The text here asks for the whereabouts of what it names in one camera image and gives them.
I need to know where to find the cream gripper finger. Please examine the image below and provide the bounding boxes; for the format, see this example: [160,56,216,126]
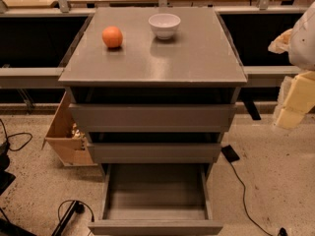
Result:
[268,29,292,54]

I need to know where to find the grey bottom drawer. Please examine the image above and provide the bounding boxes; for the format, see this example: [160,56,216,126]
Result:
[89,164,222,236]

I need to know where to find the grey drawer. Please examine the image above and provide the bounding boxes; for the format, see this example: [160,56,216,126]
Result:
[69,103,236,133]
[89,164,222,236]
[88,132,221,163]

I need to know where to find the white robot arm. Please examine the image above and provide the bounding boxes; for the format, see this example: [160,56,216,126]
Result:
[268,2,315,130]

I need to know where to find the grey drawer cabinet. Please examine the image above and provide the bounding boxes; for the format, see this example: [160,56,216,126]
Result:
[59,7,247,175]

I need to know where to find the grey top drawer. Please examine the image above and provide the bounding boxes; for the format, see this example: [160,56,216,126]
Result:
[69,103,236,133]

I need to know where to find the grey middle drawer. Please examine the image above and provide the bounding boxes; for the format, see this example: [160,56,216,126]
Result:
[88,132,221,163]

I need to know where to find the black power adapter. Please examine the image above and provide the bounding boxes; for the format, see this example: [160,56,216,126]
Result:
[221,146,240,163]

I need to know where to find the white ceramic bowl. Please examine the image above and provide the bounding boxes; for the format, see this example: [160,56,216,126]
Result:
[149,13,181,39]

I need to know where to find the orange fruit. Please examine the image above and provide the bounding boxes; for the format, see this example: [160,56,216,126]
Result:
[102,26,123,48]

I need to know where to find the cardboard box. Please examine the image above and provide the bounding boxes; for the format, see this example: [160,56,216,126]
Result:
[45,93,94,166]

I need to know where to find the black equipment at left edge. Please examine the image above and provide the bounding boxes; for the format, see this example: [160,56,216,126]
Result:
[0,142,16,195]

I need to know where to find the black adapter cable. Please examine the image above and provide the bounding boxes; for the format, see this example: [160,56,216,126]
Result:
[229,160,289,236]

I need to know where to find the grey metal rail frame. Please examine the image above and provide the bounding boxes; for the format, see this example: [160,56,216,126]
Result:
[0,0,315,122]

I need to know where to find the black looped cable left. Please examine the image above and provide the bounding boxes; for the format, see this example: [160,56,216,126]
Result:
[0,118,33,152]

